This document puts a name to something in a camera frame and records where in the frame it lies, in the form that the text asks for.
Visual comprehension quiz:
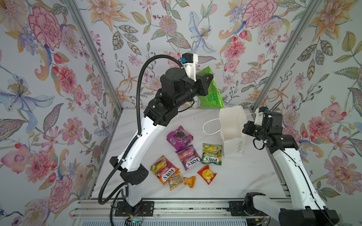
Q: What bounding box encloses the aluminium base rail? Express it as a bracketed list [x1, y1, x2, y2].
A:
[69, 197, 295, 224]

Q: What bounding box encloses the black corrugated cable conduit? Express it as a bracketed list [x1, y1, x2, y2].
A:
[97, 54, 184, 205]

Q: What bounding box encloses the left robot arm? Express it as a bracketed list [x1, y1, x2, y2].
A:
[110, 68, 214, 210]

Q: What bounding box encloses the green Fox's candy bag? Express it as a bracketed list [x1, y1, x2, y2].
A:
[202, 143, 222, 166]

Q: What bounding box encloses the red yellow snack packet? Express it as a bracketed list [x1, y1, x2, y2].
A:
[198, 165, 217, 185]

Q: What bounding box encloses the white paper bag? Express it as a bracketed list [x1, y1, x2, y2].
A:
[203, 105, 252, 157]

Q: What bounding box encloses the magenta Fox's candy bag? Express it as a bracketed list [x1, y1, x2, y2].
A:
[176, 145, 202, 170]

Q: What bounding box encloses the beige cracker packet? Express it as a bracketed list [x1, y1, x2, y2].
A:
[169, 174, 184, 191]

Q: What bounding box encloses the purple snack pack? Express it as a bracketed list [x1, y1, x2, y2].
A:
[166, 126, 193, 151]

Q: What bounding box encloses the green Lays chips bag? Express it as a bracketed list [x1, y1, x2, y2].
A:
[197, 79, 224, 108]

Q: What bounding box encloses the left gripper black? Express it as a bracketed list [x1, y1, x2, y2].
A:
[171, 74, 213, 109]

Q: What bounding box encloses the orange Fox's candy bag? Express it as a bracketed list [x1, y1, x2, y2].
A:
[150, 155, 179, 185]

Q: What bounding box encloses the right aluminium frame post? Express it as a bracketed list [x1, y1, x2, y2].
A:
[251, 0, 320, 112]

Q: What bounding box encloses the aluminium frame post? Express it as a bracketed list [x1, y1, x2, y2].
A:
[65, 0, 123, 112]
[251, 0, 320, 112]

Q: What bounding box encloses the left aluminium frame post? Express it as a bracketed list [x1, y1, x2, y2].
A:
[65, 0, 123, 112]

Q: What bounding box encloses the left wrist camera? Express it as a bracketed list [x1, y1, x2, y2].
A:
[180, 53, 199, 81]

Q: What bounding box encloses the small orange snack packet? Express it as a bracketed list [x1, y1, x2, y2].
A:
[183, 176, 196, 188]

